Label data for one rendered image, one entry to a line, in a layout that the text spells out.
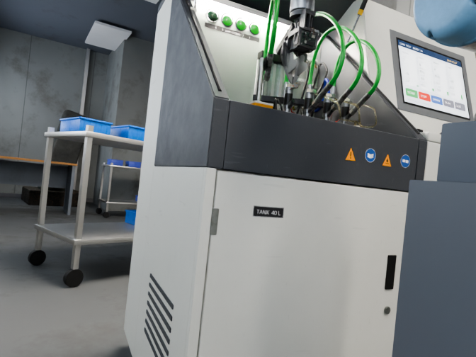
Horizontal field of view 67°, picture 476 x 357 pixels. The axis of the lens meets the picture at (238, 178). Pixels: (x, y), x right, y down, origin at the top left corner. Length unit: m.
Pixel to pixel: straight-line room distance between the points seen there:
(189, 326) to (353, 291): 0.47
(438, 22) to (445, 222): 0.30
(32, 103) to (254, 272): 7.76
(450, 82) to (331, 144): 0.97
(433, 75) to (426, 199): 1.16
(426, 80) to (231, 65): 0.81
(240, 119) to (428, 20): 0.42
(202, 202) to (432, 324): 0.48
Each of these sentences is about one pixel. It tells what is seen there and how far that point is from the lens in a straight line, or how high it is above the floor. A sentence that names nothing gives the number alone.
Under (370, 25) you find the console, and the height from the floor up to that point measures 1.43.
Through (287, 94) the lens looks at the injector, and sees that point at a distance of 1.22.
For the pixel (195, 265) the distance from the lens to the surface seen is 0.83.
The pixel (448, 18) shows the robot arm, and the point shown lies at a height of 1.03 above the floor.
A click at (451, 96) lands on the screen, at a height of 1.22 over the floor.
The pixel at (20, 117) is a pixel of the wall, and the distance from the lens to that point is 8.38.
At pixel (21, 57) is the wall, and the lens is 8.58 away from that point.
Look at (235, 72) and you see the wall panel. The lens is 1.47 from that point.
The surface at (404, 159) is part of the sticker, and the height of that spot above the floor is 0.88.
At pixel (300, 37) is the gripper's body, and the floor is 1.21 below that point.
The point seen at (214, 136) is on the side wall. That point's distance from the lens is 0.82.
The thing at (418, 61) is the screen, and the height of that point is 1.34.
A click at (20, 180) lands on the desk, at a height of 0.43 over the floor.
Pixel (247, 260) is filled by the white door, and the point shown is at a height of 0.58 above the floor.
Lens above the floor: 0.76
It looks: 1 degrees up
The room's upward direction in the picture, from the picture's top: 6 degrees clockwise
